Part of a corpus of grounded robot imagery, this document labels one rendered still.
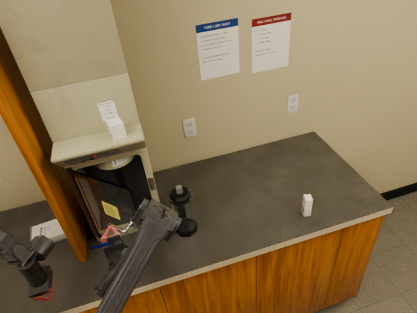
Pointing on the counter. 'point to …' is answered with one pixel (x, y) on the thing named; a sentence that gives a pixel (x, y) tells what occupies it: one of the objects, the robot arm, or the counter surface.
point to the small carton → (116, 128)
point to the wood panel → (39, 150)
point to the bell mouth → (115, 163)
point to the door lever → (121, 228)
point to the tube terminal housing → (89, 113)
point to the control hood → (96, 145)
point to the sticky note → (111, 210)
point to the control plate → (93, 157)
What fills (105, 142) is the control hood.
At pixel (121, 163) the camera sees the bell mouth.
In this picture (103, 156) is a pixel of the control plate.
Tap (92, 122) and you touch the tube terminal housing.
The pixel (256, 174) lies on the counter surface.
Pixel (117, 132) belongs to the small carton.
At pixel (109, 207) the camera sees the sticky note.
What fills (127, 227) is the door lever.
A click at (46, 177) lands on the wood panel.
